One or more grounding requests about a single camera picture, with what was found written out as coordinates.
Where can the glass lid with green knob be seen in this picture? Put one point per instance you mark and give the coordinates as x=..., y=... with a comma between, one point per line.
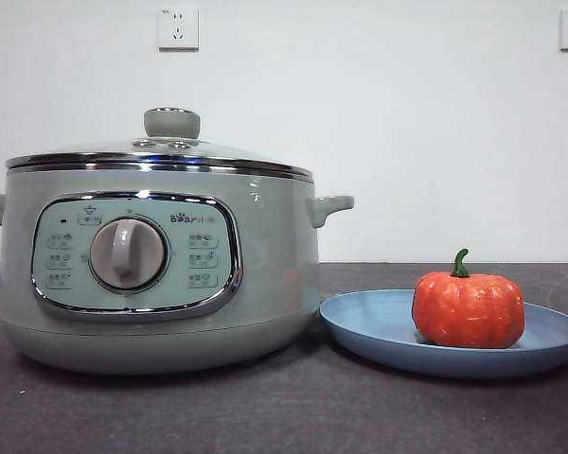
x=172, y=124

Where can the orange pumpkin with green stem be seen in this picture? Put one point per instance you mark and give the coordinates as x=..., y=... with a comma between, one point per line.
x=468, y=312

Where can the pale green electric steamer pot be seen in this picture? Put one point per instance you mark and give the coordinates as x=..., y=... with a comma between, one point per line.
x=274, y=265

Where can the blue plate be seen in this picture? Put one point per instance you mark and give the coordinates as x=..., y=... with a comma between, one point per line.
x=369, y=326

